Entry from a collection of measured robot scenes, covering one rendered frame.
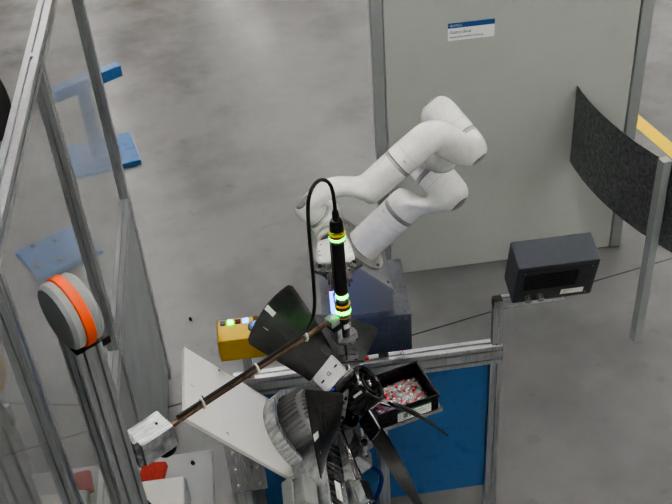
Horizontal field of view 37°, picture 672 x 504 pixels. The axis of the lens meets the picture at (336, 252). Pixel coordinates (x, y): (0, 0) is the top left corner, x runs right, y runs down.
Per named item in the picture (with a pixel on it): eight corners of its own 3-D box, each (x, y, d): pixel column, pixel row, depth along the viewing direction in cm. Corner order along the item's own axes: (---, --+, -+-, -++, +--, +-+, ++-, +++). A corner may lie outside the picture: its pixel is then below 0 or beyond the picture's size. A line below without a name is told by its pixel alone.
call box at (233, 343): (221, 365, 322) (217, 341, 315) (220, 344, 330) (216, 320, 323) (271, 359, 323) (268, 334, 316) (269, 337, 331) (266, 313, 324)
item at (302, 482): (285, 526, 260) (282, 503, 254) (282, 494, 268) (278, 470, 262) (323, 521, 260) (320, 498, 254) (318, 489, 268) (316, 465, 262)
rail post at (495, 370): (484, 508, 390) (490, 364, 341) (481, 499, 393) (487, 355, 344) (494, 506, 390) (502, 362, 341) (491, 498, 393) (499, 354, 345)
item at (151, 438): (143, 471, 240) (136, 447, 234) (127, 455, 244) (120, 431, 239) (178, 447, 245) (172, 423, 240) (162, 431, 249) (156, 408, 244)
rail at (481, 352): (236, 398, 336) (233, 381, 331) (235, 389, 339) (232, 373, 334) (502, 362, 341) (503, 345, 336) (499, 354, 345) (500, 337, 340)
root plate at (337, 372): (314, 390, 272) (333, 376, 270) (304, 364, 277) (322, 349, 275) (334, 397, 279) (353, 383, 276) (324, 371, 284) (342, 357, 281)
